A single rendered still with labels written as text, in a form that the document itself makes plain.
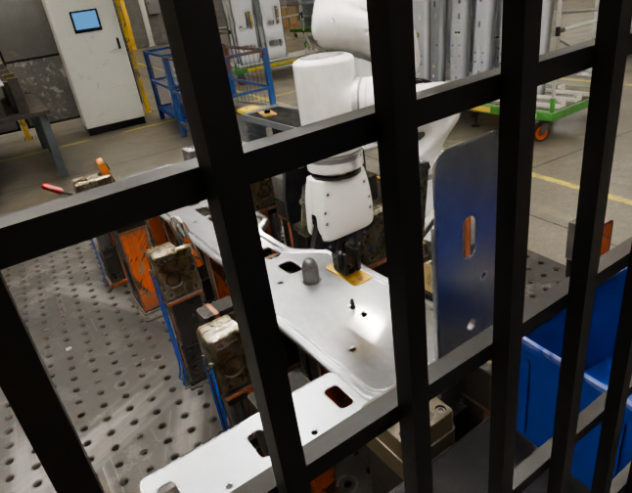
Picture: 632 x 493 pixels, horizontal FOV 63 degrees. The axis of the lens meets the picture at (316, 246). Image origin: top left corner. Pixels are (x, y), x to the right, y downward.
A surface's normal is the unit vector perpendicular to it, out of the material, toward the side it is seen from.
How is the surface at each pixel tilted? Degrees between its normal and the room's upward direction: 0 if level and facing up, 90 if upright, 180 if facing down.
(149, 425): 0
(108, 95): 90
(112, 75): 90
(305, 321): 0
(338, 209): 90
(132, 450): 0
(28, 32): 90
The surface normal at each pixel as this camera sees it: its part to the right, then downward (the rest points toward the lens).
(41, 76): 0.47, 0.33
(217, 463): -0.13, -0.88
